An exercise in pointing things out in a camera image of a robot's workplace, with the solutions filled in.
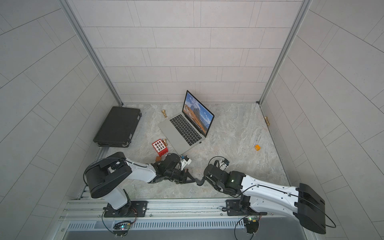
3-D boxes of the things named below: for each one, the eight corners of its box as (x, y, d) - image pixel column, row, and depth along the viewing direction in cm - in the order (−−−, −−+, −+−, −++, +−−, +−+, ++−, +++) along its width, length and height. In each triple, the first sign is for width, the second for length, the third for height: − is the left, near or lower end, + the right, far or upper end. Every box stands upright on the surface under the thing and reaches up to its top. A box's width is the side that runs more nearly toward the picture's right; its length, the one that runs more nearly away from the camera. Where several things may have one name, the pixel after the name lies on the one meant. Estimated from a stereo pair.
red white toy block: (160, 157, 90) (159, 154, 88) (152, 146, 95) (151, 143, 92) (168, 151, 93) (168, 148, 90) (161, 140, 97) (160, 138, 95)
